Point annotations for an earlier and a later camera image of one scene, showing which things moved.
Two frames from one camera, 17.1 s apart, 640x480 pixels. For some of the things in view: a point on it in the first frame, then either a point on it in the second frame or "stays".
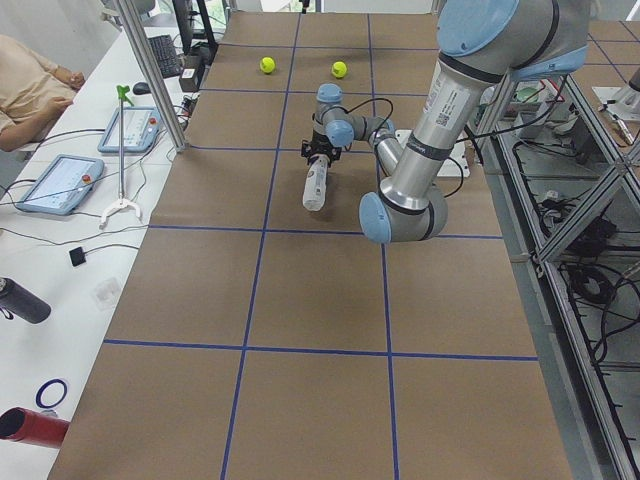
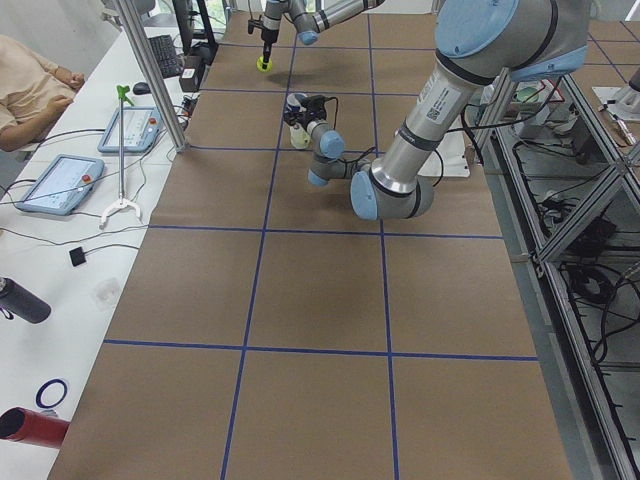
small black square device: [77, 256] stays
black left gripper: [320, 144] to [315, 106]
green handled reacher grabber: [122, 203] stays
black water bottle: [19, 301] stays
